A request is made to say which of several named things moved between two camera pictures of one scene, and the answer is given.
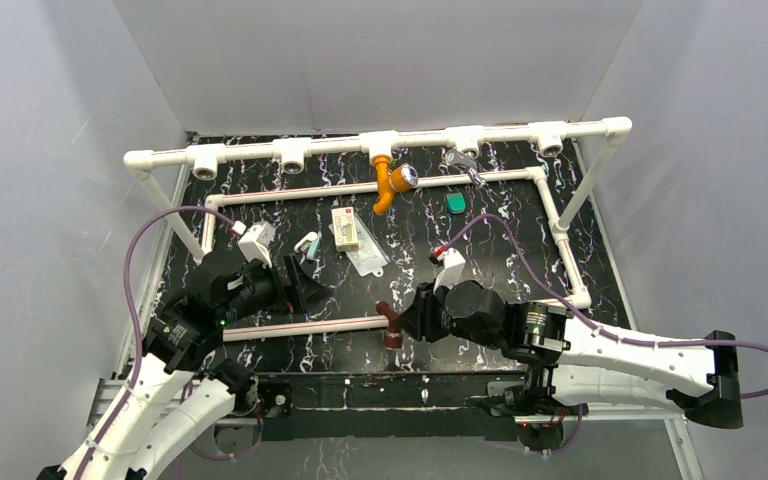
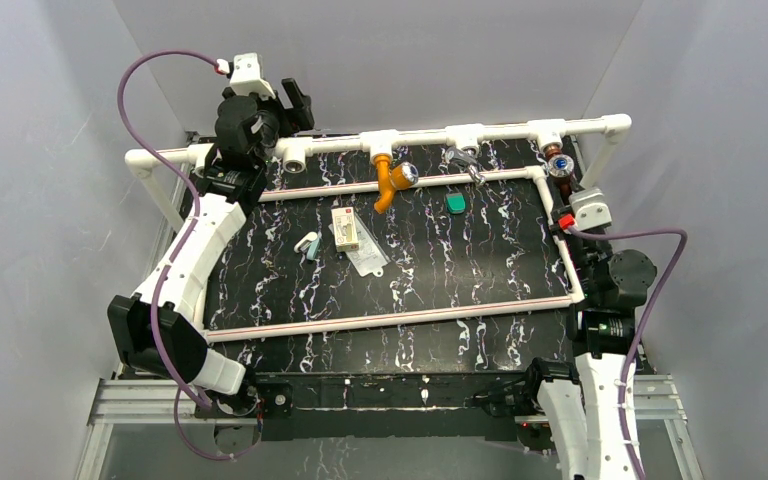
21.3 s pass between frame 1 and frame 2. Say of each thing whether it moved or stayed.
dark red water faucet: moved
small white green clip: stayed
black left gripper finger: moved
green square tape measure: stayed
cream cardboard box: stayed
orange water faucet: stayed
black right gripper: moved
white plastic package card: stayed
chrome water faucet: stayed
